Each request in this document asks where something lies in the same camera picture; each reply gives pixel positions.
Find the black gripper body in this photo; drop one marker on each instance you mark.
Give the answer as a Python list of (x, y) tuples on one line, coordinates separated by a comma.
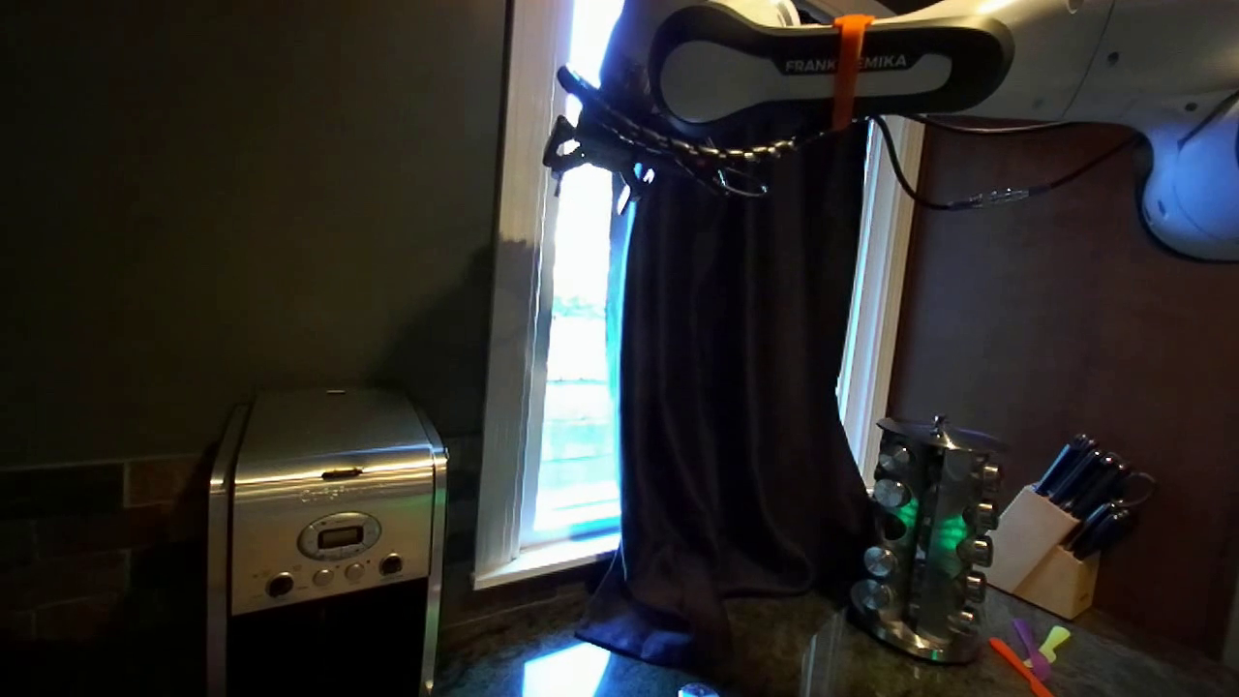
[(622, 120)]

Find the dark fabric curtain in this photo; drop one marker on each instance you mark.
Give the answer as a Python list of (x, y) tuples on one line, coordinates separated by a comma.
[(736, 413)]

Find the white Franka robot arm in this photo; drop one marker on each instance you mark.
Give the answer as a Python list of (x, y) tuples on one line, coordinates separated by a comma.
[(798, 72)]

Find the stainless steel coffee maker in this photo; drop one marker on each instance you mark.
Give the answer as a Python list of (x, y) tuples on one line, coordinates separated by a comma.
[(330, 516)]

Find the steel revolving spice rack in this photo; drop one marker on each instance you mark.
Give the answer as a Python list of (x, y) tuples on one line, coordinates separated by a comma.
[(932, 545)]

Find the wooden knife block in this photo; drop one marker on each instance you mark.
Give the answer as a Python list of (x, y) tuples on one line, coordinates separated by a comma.
[(1047, 555)]

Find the purple plastic knife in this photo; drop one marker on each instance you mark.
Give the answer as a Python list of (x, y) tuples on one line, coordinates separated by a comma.
[(1023, 636)]

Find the orange plastic knife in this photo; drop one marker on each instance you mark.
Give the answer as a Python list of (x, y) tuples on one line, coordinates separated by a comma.
[(1018, 667)]

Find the yellow plastic knife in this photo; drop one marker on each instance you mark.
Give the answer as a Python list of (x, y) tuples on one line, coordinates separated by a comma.
[(1053, 643)]

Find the white window frame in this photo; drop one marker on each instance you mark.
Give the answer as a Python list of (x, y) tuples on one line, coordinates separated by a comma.
[(574, 390)]

